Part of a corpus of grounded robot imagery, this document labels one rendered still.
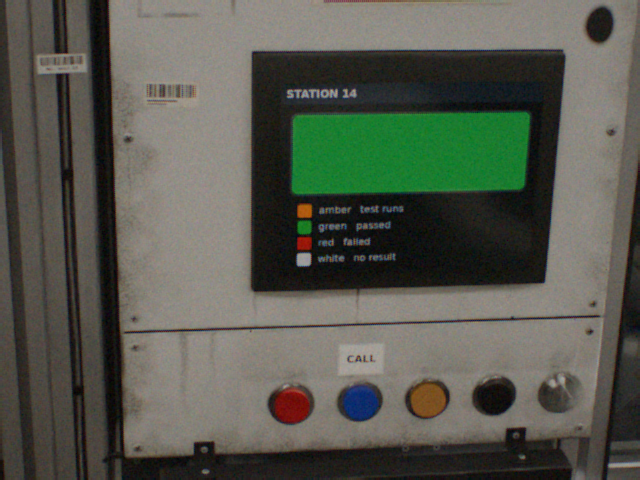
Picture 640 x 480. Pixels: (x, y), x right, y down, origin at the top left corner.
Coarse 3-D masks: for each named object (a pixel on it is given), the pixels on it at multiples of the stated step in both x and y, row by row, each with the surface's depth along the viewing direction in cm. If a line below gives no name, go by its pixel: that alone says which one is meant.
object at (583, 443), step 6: (582, 438) 123; (588, 438) 123; (582, 444) 123; (588, 444) 123; (582, 450) 123; (582, 456) 123; (576, 462) 124; (582, 462) 124; (576, 468) 124; (582, 468) 124; (576, 474) 124; (582, 474) 124
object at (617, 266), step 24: (624, 144) 112; (624, 168) 113; (624, 192) 114; (624, 216) 115; (624, 240) 116; (624, 264) 116; (600, 360) 120; (600, 384) 121; (600, 408) 122; (600, 432) 123; (576, 456) 123; (600, 456) 124
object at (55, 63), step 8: (40, 56) 103; (48, 56) 103; (56, 56) 103; (64, 56) 103; (72, 56) 103; (80, 56) 103; (40, 64) 103; (48, 64) 103; (56, 64) 103; (64, 64) 104; (72, 64) 104; (80, 64) 104; (40, 72) 104; (48, 72) 104; (56, 72) 104; (64, 72) 104; (72, 72) 104; (80, 72) 104
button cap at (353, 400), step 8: (352, 392) 115; (360, 392) 115; (368, 392) 116; (344, 400) 116; (352, 400) 116; (360, 400) 116; (368, 400) 116; (376, 400) 116; (344, 408) 116; (352, 408) 116; (360, 408) 116; (368, 408) 116; (376, 408) 116; (352, 416) 116; (360, 416) 116; (368, 416) 116
